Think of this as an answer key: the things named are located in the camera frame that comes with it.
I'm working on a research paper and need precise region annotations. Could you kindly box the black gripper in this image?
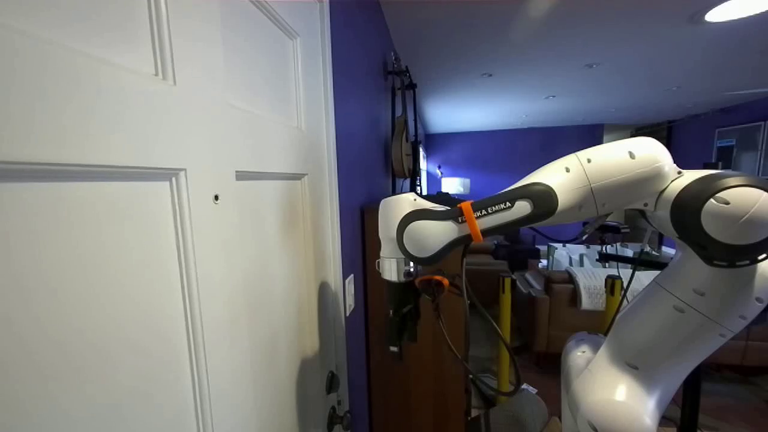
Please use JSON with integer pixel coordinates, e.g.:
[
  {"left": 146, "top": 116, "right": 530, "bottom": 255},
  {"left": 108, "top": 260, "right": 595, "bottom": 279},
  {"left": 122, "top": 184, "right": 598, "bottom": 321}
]
[{"left": 386, "top": 282, "right": 421, "bottom": 354}]

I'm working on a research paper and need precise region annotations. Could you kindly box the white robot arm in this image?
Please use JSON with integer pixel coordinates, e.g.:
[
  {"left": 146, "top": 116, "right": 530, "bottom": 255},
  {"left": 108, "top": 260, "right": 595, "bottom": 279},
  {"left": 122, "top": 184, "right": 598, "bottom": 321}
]
[{"left": 378, "top": 137, "right": 768, "bottom": 432}]

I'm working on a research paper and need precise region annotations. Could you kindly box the upper brass door knob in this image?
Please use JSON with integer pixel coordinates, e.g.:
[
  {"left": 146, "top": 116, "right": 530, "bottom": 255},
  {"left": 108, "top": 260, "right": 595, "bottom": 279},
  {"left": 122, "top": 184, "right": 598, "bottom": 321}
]
[{"left": 324, "top": 369, "right": 340, "bottom": 396}]

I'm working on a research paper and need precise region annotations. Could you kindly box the brass door knob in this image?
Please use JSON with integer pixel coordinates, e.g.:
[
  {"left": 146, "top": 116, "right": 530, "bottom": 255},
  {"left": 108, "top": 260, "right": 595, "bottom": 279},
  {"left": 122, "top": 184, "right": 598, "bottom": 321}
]
[
  {"left": 324, "top": 369, "right": 340, "bottom": 396},
  {"left": 327, "top": 406, "right": 350, "bottom": 432}
]

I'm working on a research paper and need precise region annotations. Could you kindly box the lower brass door knob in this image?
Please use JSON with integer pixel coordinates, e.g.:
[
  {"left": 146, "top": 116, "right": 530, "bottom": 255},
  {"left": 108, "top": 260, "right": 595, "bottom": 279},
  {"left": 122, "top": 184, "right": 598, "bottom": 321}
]
[{"left": 327, "top": 406, "right": 350, "bottom": 432}]

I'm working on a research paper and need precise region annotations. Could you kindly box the white panel door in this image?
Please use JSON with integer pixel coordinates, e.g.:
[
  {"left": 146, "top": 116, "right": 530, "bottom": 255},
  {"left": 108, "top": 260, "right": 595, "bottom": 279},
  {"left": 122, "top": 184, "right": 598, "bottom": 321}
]
[{"left": 0, "top": 0, "right": 340, "bottom": 432}]

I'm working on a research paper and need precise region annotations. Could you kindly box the brown wooden cabinet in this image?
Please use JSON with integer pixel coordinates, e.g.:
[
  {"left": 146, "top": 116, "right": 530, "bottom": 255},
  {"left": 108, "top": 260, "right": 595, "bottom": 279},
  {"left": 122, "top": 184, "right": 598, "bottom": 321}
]
[{"left": 363, "top": 206, "right": 468, "bottom": 432}]

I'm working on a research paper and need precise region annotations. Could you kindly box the yellow pole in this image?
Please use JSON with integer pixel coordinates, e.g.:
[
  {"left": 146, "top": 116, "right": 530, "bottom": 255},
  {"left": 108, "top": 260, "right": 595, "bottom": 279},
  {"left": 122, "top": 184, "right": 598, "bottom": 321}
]
[{"left": 498, "top": 275, "right": 511, "bottom": 400}]

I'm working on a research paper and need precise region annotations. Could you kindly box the ceiling light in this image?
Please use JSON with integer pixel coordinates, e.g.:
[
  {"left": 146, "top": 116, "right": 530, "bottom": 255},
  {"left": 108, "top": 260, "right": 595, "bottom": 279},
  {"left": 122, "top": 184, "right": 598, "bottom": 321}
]
[{"left": 704, "top": 0, "right": 768, "bottom": 24}]

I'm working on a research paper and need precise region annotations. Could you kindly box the white light switch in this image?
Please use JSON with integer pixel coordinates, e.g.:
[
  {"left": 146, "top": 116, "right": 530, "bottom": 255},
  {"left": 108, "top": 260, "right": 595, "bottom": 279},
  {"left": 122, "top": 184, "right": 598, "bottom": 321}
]
[{"left": 343, "top": 273, "right": 355, "bottom": 316}]

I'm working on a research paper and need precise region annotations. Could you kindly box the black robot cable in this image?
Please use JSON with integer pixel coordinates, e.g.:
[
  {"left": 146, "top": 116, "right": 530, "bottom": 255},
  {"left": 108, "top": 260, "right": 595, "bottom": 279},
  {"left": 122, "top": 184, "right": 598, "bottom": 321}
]
[{"left": 429, "top": 279, "right": 525, "bottom": 402}]

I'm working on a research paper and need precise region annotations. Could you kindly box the black wall rack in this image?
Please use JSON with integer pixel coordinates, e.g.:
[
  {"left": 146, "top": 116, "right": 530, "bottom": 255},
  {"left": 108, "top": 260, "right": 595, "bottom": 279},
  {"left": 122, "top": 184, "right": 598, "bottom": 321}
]
[{"left": 386, "top": 51, "right": 421, "bottom": 192}]

